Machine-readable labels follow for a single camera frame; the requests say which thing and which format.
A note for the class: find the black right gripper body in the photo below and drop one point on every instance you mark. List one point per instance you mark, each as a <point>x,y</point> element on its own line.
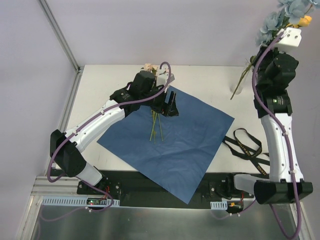
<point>271,53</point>

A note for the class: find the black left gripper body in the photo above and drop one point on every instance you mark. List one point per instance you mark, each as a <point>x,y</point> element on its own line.
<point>164,104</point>

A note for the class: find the blue wrapping paper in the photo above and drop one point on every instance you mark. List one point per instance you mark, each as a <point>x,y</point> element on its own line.
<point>184,148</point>

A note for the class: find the yellow flower bunch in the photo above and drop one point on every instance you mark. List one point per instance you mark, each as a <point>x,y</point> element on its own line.
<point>272,25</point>

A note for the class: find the blue flower bunch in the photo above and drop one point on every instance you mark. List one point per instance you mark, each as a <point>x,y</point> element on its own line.
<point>292,14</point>

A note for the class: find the black ribbon gold lettering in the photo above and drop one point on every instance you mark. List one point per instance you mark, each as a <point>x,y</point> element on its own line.
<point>248,153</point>

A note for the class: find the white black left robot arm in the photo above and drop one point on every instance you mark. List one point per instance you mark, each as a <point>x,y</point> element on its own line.
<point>147,89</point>

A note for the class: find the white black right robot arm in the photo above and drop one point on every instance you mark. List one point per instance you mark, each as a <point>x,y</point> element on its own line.
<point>285,181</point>

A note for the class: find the clear glass vase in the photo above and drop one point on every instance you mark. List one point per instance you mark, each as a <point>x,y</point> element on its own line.
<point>236,88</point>

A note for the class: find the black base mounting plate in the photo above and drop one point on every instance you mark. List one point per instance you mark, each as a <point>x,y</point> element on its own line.
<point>133,189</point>

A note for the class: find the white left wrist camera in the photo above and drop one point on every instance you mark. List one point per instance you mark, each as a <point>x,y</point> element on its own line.
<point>162,79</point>

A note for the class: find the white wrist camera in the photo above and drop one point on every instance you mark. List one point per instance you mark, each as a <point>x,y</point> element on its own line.
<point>289,40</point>
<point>162,79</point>

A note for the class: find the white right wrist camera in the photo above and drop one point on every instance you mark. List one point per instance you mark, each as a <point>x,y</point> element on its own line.
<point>289,40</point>

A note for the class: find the left aluminium frame post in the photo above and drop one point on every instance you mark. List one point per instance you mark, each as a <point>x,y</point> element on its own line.
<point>44,5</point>

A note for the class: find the left aluminium table rail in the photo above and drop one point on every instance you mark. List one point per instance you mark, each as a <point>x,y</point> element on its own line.
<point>70,99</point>

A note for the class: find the right white cable duct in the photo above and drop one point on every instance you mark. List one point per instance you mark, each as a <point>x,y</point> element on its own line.
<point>219,205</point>

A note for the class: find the white cable duct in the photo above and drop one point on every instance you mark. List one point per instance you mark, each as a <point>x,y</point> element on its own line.
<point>69,201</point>
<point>219,205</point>

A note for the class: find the front aluminium rail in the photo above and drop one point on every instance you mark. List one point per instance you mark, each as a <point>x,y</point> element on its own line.
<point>57,186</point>

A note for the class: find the left white cable duct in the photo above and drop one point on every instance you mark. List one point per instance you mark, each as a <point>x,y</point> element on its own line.
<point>69,201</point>

